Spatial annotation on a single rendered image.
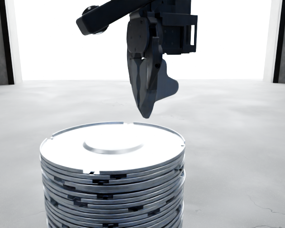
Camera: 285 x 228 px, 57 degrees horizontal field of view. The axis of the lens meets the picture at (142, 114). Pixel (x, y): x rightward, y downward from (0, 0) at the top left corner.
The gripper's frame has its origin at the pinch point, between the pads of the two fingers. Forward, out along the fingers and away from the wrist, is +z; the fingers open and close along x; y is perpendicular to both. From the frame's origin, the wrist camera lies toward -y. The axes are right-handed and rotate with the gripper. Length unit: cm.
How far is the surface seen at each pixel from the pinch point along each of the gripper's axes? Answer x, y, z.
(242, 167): 35, 62, 37
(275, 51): 224, 313, -6
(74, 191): 5.1, -9.9, 13.8
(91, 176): 1.6, -7.8, 10.0
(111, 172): 0.2, -5.1, 9.3
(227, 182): 28, 47, 37
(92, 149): 10.8, -5.2, 9.3
